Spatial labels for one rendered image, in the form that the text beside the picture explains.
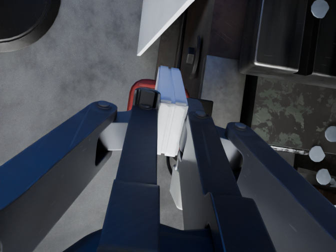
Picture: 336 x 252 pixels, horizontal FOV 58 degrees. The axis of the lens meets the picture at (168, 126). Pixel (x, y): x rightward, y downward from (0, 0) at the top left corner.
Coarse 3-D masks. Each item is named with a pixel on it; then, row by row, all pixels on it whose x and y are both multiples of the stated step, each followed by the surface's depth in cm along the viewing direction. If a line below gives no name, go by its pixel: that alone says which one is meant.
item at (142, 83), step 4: (140, 80) 29; (144, 80) 29; (148, 80) 29; (152, 80) 29; (136, 84) 29; (140, 84) 29; (144, 84) 29; (148, 84) 29; (152, 84) 29; (132, 88) 29; (152, 88) 29; (184, 88) 30; (132, 92) 29; (132, 96) 29; (188, 96) 30; (128, 100) 29; (132, 100) 29; (128, 104) 29; (128, 108) 29
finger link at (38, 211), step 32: (64, 128) 11; (96, 128) 11; (32, 160) 9; (64, 160) 9; (96, 160) 13; (0, 192) 7; (32, 192) 8; (64, 192) 10; (0, 224) 7; (32, 224) 8
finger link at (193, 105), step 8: (192, 104) 17; (200, 104) 17; (184, 120) 15; (184, 128) 14; (216, 128) 15; (224, 128) 15; (184, 136) 14; (224, 136) 14; (184, 144) 14; (224, 144) 14; (232, 144) 14; (232, 152) 14; (232, 160) 14; (240, 160) 14; (232, 168) 14
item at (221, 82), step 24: (216, 0) 44; (240, 0) 44; (192, 24) 72; (216, 24) 44; (240, 24) 44; (168, 48) 103; (192, 48) 55; (216, 48) 44; (240, 48) 44; (192, 72) 54; (216, 72) 42; (192, 96) 56; (216, 96) 42; (240, 96) 42; (216, 120) 42
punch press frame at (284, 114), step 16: (256, 80) 42; (272, 80) 42; (256, 96) 42; (272, 96) 42; (288, 96) 42; (304, 96) 42; (320, 96) 43; (256, 112) 42; (272, 112) 42; (288, 112) 42; (304, 112) 42; (320, 112) 43; (256, 128) 42; (272, 128) 42; (288, 128) 42; (304, 128) 42; (320, 128) 43; (272, 144) 43; (288, 144) 42; (304, 144) 42; (320, 144) 43
